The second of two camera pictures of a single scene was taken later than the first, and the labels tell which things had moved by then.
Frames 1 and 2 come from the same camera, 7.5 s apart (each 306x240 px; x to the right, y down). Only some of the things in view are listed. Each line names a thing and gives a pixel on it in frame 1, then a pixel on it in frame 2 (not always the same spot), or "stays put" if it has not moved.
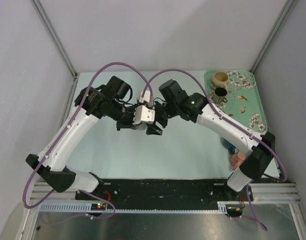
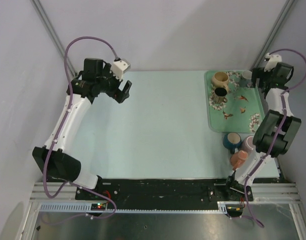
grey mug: [142, 126] → [246, 78]
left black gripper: [129, 124] → [118, 95]
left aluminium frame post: [56, 39] stays put
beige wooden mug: [220, 79] stays put
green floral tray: [244, 101] stays put
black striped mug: [218, 96] stays put
